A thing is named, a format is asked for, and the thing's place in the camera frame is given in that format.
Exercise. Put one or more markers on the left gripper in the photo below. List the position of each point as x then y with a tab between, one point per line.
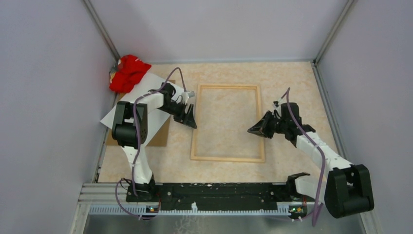
189	121

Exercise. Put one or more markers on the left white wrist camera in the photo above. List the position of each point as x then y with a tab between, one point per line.
185	96

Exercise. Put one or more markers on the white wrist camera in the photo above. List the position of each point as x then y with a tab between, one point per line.
276	105
185	96

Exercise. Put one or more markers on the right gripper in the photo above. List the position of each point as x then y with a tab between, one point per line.
261	127

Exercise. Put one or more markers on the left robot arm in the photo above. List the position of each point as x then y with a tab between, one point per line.
130	128

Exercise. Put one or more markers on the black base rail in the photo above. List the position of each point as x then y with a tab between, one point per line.
214	196

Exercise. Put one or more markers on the red cloth doll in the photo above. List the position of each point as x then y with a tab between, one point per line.
128	72

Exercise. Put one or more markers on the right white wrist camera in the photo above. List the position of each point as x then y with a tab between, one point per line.
276	105

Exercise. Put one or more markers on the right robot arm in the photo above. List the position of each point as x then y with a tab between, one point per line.
344	188

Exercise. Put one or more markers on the wooden picture frame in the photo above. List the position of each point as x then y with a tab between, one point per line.
226	159

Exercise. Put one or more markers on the brown backing board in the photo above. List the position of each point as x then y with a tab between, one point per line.
157	137

